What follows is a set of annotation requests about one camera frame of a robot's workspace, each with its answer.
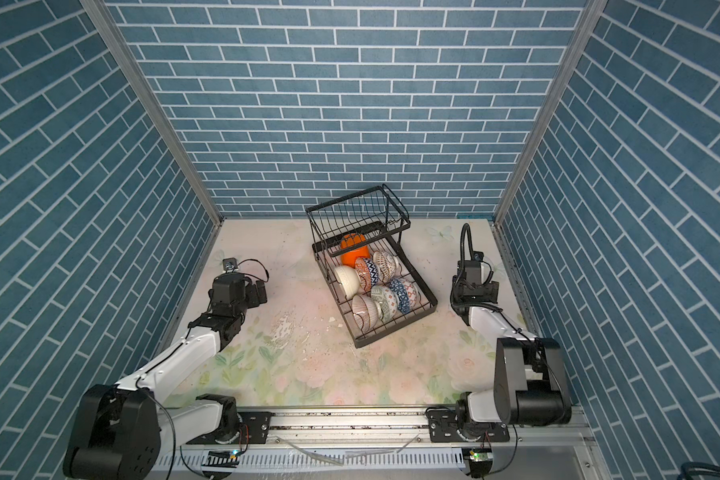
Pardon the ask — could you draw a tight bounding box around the blue white patterned bowl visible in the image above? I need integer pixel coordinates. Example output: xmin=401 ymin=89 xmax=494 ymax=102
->
xmin=387 ymin=277 xmax=418 ymax=314

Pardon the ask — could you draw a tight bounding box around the plain cream white bowl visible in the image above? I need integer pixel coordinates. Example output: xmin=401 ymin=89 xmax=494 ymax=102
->
xmin=333 ymin=265 xmax=360 ymax=300

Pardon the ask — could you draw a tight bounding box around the orange plastic bowl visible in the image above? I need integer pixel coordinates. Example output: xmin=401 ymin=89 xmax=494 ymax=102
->
xmin=339 ymin=232 xmax=371 ymax=268

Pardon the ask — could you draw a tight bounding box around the orange patterned cream bowl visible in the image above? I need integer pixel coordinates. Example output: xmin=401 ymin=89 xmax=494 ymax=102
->
xmin=354 ymin=257 xmax=382 ymax=293

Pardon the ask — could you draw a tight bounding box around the purple white patterned bowl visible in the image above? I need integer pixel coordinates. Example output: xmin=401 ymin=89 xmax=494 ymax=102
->
xmin=351 ymin=295 xmax=382 ymax=333

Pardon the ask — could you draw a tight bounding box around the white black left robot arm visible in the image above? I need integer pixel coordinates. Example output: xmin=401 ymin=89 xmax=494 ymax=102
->
xmin=62 ymin=270 xmax=271 ymax=479

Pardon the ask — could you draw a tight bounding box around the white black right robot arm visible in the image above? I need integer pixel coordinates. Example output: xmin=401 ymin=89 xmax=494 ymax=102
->
xmin=450 ymin=260 xmax=572 ymax=438

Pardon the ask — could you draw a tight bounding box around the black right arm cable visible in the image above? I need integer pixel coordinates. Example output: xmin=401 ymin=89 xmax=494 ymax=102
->
xmin=449 ymin=223 xmax=496 ymax=313

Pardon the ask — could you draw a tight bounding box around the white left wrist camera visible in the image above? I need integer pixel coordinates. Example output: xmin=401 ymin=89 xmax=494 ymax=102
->
xmin=222 ymin=257 xmax=238 ymax=272

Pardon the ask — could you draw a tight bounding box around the black wire dish rack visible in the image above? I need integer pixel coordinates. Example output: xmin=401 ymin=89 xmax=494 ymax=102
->
xmin=305 ymin=184 xmax=438 ymax=348

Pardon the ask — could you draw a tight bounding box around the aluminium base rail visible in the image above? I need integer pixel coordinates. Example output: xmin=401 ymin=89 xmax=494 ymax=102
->
xmin=149 ymin=405 xmax=607 ymax=479

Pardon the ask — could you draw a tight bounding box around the aluminium left corner post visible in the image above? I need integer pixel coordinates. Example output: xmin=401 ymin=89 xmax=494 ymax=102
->
xmin=80 ymin=0 xmax=223 ymax=227

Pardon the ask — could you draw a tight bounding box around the aluminium corner post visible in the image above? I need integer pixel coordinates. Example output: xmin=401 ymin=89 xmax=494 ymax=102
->
xmin=80 ymin=0 xmax=223 ymax=227
xmin=494 ymin=0 xmax=607 ymax=228

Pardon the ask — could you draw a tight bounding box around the aluminium right corner post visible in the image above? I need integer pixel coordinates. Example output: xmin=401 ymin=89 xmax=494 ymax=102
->
xmin=494 ymin=0 xmax=607 ymax=228

